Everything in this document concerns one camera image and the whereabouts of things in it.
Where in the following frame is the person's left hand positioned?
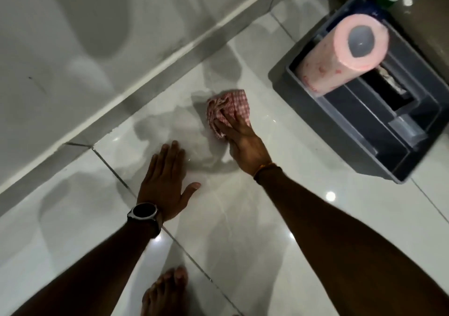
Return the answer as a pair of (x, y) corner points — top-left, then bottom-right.
(137, 140), (202, 222)

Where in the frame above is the person's right hand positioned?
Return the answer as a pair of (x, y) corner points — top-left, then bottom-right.
(213, 111), (273, 177)

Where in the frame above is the red checkered cloth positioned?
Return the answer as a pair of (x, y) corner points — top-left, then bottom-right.
(206, 89), (252, 139)

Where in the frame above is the person's right forearm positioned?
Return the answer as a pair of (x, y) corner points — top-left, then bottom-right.
(258, 167), (449, 316)

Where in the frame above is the person's left forearm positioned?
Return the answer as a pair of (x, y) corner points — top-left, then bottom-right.
(11, 219), (159, 316)

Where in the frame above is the black wristwatch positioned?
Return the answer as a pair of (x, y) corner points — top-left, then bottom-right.
(127, 202), (163, 239)

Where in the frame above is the orange wrist thread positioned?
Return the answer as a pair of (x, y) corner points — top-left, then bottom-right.
(253, 163), (278, 181)

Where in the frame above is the person's foot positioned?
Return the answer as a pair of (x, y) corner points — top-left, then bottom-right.
(140, 266), (192, 316)

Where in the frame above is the pink paper towel roll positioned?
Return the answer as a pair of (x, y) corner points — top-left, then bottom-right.
(295, 14), (390, 97)

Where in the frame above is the grey plastic caddy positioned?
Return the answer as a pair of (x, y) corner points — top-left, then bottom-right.
(268, 0), (449, 184)

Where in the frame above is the crumpled paper in caddy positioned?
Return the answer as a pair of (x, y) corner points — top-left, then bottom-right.
(375, 65), (407, 95)

